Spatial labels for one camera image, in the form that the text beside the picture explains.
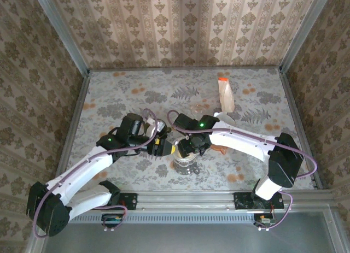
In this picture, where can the pink transparent coffee dripper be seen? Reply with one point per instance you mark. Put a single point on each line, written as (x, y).
(220, 149)

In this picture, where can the orange white filter box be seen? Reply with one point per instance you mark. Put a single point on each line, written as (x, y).
(226, 96)

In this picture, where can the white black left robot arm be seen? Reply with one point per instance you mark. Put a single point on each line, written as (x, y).
(82, 173)

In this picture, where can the white paper coffee filter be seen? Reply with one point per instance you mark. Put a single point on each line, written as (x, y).
(228, 118)

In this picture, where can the clear glass tumbler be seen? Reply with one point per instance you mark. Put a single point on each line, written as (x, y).
(198, 109)

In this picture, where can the floral tablecloth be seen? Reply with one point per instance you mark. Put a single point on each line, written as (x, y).
(246, 168)

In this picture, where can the small control board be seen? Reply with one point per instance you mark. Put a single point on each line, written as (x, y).
(263, 220)
(112, 219)

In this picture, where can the aluminium frame rail with mounts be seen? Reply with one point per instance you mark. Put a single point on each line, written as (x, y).
(186, 199)

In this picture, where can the aluminium frame post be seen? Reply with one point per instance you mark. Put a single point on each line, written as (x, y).
(63, 31)
(303, 31)

